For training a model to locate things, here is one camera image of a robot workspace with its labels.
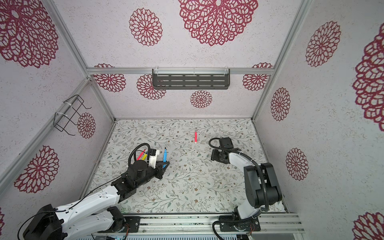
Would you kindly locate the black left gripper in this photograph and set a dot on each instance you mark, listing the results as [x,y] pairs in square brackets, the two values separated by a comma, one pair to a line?
[160,172]

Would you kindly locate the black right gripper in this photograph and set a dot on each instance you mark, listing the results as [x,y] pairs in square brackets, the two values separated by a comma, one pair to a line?
[214,155]

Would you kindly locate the blue highlighter pen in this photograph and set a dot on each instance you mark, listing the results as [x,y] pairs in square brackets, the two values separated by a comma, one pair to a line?
[165,157]

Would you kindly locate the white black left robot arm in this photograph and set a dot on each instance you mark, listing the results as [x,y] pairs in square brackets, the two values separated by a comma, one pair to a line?
[95,212]

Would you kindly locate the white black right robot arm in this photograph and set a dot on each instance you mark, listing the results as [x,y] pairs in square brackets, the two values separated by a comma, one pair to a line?
[261,184]

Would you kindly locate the pink highlighter on table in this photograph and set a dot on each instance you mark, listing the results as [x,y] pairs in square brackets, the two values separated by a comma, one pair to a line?
[142,153]

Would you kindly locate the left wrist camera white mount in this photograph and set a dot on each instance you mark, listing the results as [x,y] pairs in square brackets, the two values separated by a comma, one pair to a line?
[152,157]

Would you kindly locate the dark grey wall shelf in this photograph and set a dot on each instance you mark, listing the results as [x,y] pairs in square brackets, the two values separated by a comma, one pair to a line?
[191,80]

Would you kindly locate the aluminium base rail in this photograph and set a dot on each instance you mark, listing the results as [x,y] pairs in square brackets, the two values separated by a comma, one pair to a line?
[179,224]

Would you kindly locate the black wire wall basket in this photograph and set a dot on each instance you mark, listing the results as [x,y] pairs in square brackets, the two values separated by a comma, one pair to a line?
[63,119]

